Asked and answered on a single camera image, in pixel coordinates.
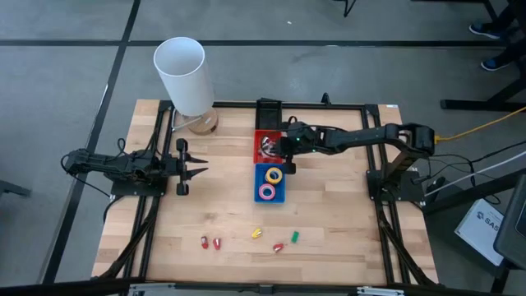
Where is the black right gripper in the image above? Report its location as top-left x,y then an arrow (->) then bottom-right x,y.
262,120 -> 307,175

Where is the black plastic basket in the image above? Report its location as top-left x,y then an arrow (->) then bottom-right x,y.
254,98 -> 284,131

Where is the blue plastic basket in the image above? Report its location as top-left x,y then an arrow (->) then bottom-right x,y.
253,163 -> 286,204

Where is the yellow tape roll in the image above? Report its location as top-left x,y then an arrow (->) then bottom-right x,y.
264,166 -> 284,186

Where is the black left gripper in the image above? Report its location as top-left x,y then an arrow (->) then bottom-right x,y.
161,137 -> 210,197

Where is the white cable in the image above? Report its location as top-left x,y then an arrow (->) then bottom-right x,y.
425,150 -> 526,197

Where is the yellow cable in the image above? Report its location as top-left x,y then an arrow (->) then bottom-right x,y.
434,105 -> 526,144

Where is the black table frame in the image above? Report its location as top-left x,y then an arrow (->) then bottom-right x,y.
0,98 -> 526,296

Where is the black chair leg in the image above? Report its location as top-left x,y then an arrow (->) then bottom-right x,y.
0,178 -> 33,199

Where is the pink tape roll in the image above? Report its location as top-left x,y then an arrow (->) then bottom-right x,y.
257,183 -> 277,201

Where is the black stand leg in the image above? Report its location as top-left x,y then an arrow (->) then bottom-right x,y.
331,0 -> 359,18

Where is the white printed box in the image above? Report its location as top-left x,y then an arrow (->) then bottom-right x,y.
454,198 -> 507,267

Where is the white lamp with wooden base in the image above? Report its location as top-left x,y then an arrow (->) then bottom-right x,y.
153,35 -> 219,136

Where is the red plastic basket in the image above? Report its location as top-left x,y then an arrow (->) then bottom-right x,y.
252,128 -> 284,164

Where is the black desk base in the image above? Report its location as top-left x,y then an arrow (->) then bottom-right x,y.
439,0 -> 526,113

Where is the silver bracket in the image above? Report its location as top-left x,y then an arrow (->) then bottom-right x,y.
356,286 -> 406,296
128,282 -> 177,296

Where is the black power adapter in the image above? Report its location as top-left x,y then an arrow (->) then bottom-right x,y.
427,176 -> 447,192

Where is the person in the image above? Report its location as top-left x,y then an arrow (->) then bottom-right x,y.
468,0 -> 526,73

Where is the black monitor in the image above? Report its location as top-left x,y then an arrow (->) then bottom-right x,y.
492,174 -> 526,271

